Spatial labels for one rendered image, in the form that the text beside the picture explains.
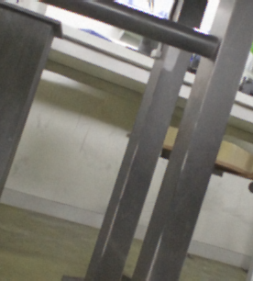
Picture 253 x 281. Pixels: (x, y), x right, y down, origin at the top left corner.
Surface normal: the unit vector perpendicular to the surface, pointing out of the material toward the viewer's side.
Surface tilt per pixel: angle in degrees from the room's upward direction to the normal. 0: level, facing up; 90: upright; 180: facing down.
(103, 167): 90
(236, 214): 90
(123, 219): 90
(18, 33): 90
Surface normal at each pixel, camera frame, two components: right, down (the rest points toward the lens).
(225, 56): 0.35, 0.07
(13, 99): 0.12, 0.00
